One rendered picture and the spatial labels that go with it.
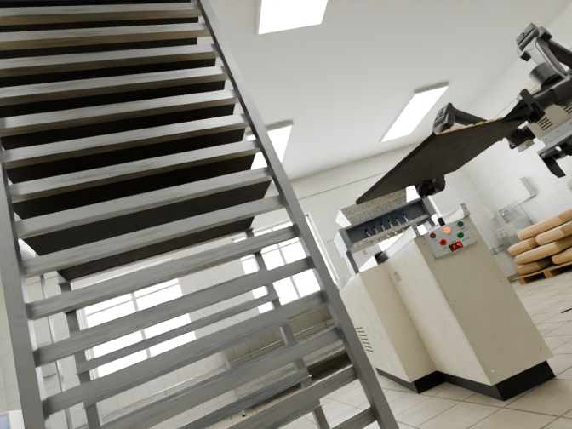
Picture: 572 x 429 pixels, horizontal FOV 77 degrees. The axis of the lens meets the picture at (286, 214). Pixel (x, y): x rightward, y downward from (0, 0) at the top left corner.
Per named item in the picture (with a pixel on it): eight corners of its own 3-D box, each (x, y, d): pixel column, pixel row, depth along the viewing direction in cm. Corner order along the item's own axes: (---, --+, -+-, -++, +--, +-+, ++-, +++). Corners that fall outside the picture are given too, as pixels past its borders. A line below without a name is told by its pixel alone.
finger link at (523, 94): (508, 124, 112) (539, 107, 109) (494, 105, 114) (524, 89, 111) (503, 132, 118) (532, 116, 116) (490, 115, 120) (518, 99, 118)
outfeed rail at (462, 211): (380, 274, 379) (378, 268, 381) (383, 272, 379) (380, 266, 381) (466, 215, 188) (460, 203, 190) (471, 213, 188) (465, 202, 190)
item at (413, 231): (355, 284, 376) (352, 278, 378) (357, 283, 376) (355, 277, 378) (416, 236, 185) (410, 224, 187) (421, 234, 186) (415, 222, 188)
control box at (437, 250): (434, 260, 185) (420, 235, 189) (475, 242, 187) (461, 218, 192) (437, 258, 182) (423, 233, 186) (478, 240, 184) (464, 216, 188)
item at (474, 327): (442, 384, 230) (378, 255, 257) (489, 363, 233) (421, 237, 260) (501, 405, 164) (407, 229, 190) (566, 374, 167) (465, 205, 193)
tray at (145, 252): (248, 229, 134) (248, 225, 134) (274, 174, 99) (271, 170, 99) (67, 282, 111) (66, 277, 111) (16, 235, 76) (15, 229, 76)
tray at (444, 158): (455, 171, 159) (454, 168, 160) (541, 110, 126) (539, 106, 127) (357, 204, 129) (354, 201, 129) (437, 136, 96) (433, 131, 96)
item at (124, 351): (279, 298, 127) (276, 290, 128) (281, 296, 125) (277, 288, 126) (77, 374, 103) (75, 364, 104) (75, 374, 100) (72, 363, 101)
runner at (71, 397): (331, 300, 90) (326, 288, 91) (335, 298, 88) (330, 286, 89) (35, 421, 66) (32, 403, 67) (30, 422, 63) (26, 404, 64)
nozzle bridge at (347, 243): (351, 279, 284) (333, 240, 294) (432, 245, 290) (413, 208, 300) (357, 272, 252) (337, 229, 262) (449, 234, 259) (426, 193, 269)
